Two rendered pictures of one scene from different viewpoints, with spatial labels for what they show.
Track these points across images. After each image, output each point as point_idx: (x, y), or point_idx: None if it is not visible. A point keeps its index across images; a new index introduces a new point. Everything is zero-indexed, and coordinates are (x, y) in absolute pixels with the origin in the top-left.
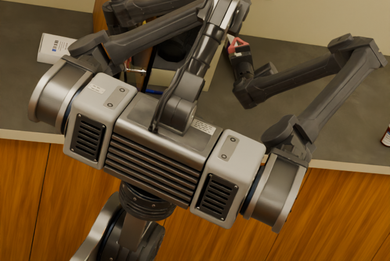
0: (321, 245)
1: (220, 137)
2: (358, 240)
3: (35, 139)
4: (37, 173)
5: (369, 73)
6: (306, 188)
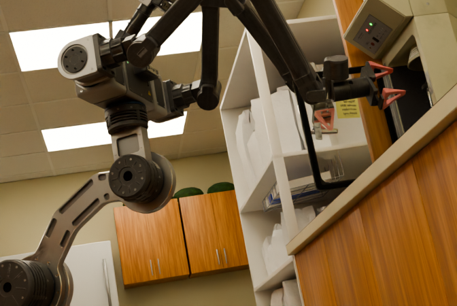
0: None
1: None
2: None
3: (309, 233)
4: (330, 282)
5: None
6: (427, 209)
